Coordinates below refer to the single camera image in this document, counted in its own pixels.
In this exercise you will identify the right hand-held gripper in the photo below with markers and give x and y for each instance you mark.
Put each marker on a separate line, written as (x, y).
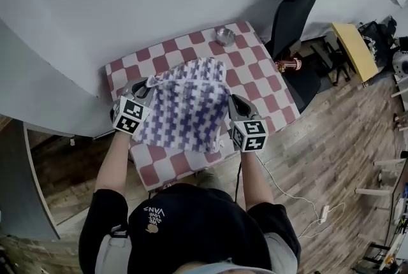
(249, 135)

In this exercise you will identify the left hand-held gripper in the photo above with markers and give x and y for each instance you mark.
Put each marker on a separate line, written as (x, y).
(130, 115)

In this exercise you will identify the purple and white checkered towel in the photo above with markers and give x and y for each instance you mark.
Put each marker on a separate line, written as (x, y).
(188, 100)

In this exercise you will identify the person's left forearm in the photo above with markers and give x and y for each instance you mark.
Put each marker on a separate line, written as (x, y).
(111, 164)

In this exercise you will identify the person's right forearm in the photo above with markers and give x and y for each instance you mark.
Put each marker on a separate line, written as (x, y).
(256, 180)

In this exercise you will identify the red and white checkered tablecloth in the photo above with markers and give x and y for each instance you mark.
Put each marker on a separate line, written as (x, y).
(255, 75)

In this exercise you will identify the round metal ashtray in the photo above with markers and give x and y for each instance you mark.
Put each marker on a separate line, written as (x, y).
(225, 36)

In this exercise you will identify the pink bottle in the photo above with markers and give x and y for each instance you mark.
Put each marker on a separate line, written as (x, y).
(288, 64)

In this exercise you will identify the black office chair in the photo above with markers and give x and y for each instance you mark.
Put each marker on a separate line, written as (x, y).
(287, 24)

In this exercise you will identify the person's black shirt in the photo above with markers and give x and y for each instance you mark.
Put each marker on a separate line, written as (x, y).
(197, 228)

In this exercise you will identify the yellow wooden side table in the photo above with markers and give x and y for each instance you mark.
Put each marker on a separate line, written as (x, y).
(355, 49)

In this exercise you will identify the white power strip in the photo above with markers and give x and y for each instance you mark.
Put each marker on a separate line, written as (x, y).
(324, 214)

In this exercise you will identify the black equipment pile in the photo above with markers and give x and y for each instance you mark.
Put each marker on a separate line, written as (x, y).
(377, 35)

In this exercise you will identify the white-legged table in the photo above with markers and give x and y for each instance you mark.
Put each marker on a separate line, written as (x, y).
(387, 191)

